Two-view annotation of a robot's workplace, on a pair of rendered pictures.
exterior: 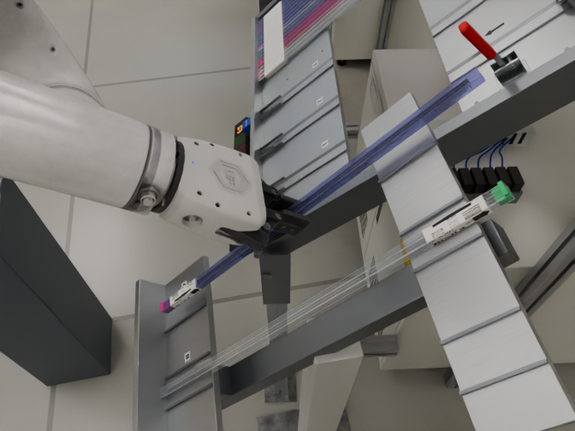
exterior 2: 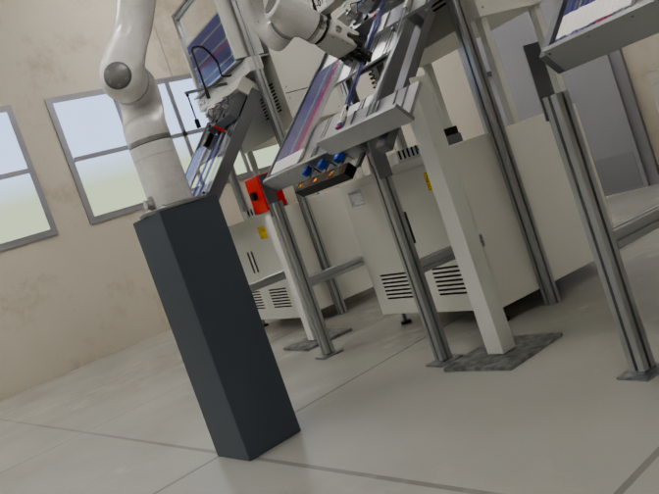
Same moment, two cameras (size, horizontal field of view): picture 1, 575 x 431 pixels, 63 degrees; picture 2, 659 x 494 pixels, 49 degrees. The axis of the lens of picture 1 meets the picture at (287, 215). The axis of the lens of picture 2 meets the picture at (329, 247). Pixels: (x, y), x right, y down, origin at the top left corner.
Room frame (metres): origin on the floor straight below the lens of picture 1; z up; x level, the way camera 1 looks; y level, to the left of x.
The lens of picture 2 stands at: (-1.42, 1.19, 0.59)
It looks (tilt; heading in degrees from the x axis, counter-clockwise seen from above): 4 degrees down; 333
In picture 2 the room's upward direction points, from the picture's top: 19 degrees counter-clockwise
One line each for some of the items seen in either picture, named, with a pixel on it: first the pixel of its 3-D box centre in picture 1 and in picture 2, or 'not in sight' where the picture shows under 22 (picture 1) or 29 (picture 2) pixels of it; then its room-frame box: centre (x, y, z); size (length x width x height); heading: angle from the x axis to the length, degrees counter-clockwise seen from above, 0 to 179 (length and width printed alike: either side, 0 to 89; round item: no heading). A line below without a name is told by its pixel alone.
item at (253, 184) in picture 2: not in sight; (288, 259); (1.50, -0.08, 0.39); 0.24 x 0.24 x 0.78; 2
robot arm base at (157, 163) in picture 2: not in sight; (162, 176); (0.52, 0.62, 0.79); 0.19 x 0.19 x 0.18
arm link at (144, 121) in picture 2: not in sight; (138, 104); (0.55, 0.61, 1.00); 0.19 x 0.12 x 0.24; 153
